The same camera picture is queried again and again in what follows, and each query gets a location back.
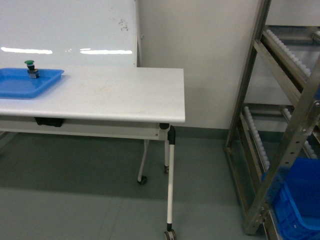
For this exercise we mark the steel roller rack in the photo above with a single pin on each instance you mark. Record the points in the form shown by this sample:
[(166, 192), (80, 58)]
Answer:
[(276, 117)]

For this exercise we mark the green mushroom push button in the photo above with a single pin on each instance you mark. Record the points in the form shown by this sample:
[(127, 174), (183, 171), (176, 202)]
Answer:
[(32, 71)]

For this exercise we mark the blue plastic tray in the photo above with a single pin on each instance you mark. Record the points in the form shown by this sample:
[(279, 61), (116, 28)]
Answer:
[(15, 83)]

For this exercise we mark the blue crate on lower shelf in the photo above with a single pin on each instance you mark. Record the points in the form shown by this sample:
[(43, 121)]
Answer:
[(297, 203)]

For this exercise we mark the white folding table frame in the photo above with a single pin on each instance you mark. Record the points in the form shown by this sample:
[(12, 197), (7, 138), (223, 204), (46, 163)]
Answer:
[(109, 129)]

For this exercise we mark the whiteboard frame edge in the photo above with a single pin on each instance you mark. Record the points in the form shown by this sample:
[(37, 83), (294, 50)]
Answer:
[(139, 36)]

